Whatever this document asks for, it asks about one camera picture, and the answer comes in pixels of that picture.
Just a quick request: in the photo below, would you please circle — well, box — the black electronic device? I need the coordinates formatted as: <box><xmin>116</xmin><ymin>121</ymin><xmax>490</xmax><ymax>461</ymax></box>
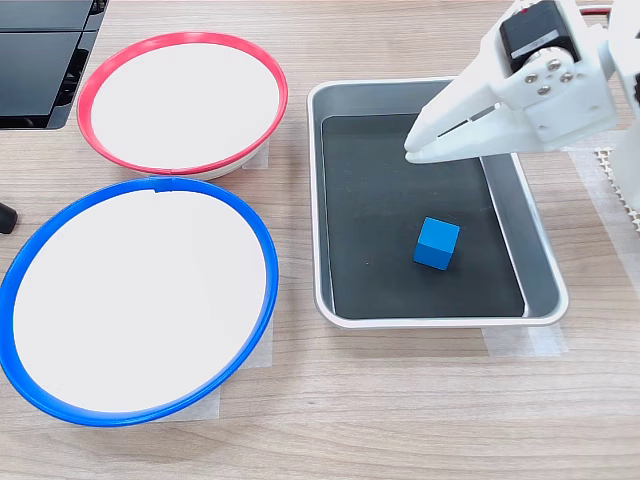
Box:
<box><xmin>0</xmin><ymin>0</ymin><xmax>110</xmax><ymax>131</ymax></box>

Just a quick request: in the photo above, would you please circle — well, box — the steel tray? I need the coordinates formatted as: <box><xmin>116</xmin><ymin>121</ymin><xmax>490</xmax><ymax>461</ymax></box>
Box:
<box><xmin>306</xmin><ymin>76</ymin><xmax>570</xmax><ymax>330</ymax></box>

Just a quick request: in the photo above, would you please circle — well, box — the black tray mat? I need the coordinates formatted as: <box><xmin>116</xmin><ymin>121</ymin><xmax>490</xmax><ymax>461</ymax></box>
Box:
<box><xmin>321</xmin><ymin>112</ymin><xmax>526</xmax><ymax>320</ymax></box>

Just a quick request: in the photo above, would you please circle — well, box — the small black rounded object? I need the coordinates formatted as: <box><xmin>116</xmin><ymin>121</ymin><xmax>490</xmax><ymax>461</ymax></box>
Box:
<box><xmin>0</xmin><ymin>202</ymin><xmax>19</xmax><ymax>235</ymax></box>

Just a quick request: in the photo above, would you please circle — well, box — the white plate with red rim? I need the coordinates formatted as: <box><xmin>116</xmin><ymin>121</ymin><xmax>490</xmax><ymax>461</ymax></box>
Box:
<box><xmin>76</xmin><ymin>31</ymin><xmax>290</xmax><ymax>181</ymax></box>

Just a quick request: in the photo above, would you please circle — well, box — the white plate with blue rim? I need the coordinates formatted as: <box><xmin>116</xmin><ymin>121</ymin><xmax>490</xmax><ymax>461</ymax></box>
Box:
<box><xmin>0</xmin><ymin>177</ymin><xmax>280</xmax><ymax>428</ymax></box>

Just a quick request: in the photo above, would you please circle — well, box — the pale perforated base plate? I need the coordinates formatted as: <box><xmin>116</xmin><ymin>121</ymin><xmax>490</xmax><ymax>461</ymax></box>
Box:
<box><xmin>592</xmin><ymin>144</ymin><xmax>640</xmax><ymax>234</ymax></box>

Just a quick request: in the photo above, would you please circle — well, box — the translucent tape sheet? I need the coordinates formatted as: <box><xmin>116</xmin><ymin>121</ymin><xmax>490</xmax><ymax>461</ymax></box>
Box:
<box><xmin>564</xmin><ymin>144</ymin><xmax>640</xmax><ymax>292</ymax></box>
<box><xmin>147</xmin><ymin>314</ymin><xmax>275</xmax><ymax>422</ymax></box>
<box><xmin>239</xmin><ymin>133</ymin><xmax>272</xmax><ymax>172</ymax></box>
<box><xmin>481</xmin><ymin>323</ymin><xmax>570</xmax><ymax>359</ymax></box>

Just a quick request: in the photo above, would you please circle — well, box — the small blue cube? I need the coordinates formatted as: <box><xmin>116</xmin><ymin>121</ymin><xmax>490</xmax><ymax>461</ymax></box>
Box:
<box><xmin>412</xmin><ymin>216</ymin><xmax>461</xmax><ymax>272</ymax></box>

